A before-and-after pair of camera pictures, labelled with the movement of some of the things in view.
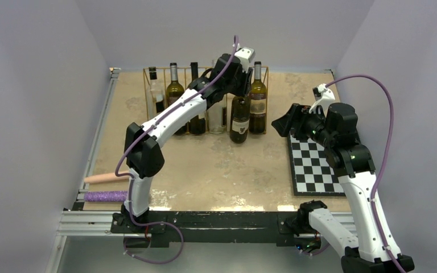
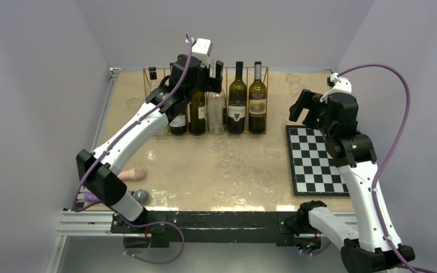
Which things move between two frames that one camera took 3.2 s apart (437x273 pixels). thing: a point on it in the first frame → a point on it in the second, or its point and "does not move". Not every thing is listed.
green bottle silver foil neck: (258, 103) does not move
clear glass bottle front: (217, 116) does not move
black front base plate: (167, 228) does not move
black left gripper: (245, 78) → (212, 83)
